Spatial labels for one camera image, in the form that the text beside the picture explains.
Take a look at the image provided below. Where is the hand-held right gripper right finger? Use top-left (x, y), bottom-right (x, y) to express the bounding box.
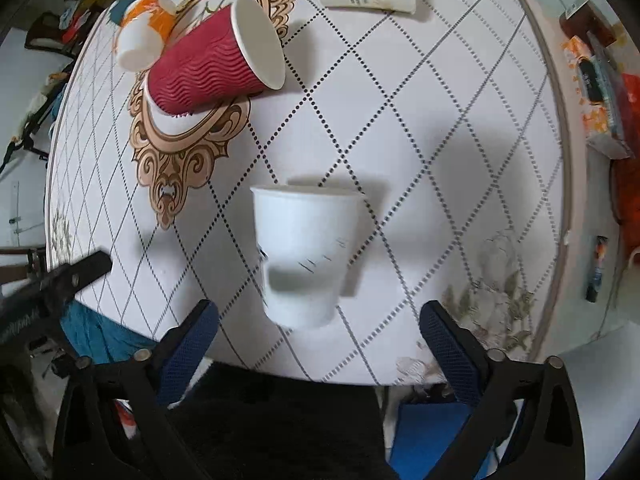
top-left (419, 301), bottom-right (586, 480)

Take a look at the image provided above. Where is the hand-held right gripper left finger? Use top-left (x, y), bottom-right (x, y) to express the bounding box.
top-left (53, 299), bottom-right (221, 480)

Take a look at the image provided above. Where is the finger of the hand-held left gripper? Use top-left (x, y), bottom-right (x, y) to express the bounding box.
top-left (0, 251), bottom-right (113, 341)

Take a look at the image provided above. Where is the plain white paper cup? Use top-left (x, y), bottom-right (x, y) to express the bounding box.
top-left (249, 185), bottom-right (367, 330)

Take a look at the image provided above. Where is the red ribbed paper cup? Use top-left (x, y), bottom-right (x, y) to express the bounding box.
top-left (145, 0), bottom-right (287, 118)

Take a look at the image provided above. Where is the orange and white paper cup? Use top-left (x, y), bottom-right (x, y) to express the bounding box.
top-left (116, 0), bottom-right (177, 73)

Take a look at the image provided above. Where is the blue cloth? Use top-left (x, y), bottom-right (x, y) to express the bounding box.
top-left (61, 302), bottom-right (160, 367)

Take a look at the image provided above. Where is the black clothing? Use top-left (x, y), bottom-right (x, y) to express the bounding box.
top-left (167, 360), bottom-right (401, 480)

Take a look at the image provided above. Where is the dark snack stick packet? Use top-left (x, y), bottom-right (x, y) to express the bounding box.
top-left (586, 236), bottom-right (608, 304)

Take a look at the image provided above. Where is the black chair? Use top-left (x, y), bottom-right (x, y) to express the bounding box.
top-left (25, 10), bottom-right (83, 58)

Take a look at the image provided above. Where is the orange patterned tissue box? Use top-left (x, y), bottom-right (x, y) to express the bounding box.
top-left (559, 35), bottom-right (633, 160)

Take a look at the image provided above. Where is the black remote control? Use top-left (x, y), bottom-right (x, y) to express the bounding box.
top-left (575, 57), bottom-right (607, 106)

